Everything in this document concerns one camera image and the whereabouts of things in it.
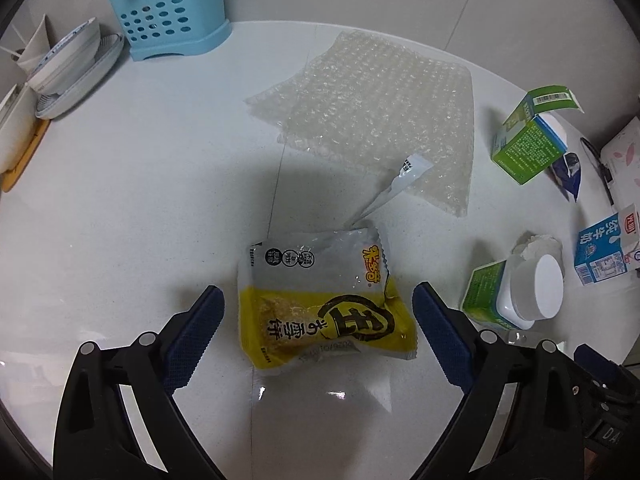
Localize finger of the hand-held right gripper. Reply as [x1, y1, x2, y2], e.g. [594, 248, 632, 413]
[573, 344, 623, 390]

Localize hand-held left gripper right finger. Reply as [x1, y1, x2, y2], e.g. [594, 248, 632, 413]
[412, 281, 592, 480]

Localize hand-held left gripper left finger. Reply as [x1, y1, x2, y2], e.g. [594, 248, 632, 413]
[52, 285, 226, 480]

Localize white tissue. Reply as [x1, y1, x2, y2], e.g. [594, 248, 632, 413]
[510, 232, 564, 266]

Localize yellow and silver snack packet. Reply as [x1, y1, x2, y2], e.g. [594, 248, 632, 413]
[237, 227, 419, 374]

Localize clear bubble wrap sheet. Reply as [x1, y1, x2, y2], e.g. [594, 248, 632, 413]
[244, 30, 476, 219]

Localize small green carton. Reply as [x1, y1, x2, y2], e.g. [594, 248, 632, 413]
[460, 260, 516, 333]

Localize white jar with lid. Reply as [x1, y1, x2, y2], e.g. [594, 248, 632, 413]
[495, 254, 565, 331]

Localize blue milk carton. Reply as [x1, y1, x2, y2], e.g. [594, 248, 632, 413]
[574, 203, 640, 287]

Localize clear torn wrapper strip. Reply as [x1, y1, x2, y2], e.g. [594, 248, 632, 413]
[350, 154, 435, 226]

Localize blue and white wrapper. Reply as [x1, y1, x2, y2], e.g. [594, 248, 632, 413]
[547, 152, 584, 204]

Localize open green carton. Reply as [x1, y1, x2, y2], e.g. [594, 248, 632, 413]
[491, 85, 586, 187]

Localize white floral tissue box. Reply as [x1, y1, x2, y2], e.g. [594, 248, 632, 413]
[600, 116, 640, 211]

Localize yellow mat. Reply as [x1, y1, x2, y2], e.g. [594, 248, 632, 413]
[0, 119, 51, 193]

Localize grey plate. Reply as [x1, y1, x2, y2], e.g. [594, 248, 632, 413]
[35, 34, 126, 120]

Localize white pot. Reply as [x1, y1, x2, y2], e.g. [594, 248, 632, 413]
[0, 82, 39, 173]

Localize white patterned bowl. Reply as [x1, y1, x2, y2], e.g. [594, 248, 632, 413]
[25, 17, 100, 95]

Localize blue plastic utensil holder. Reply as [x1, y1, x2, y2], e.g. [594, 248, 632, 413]
[107, 0, 232, 63]

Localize white paper cup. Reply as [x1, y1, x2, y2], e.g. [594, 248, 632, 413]
[10, 14, 51, 74]

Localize black cable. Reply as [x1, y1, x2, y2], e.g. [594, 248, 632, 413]
[580, 137, 616, 206]

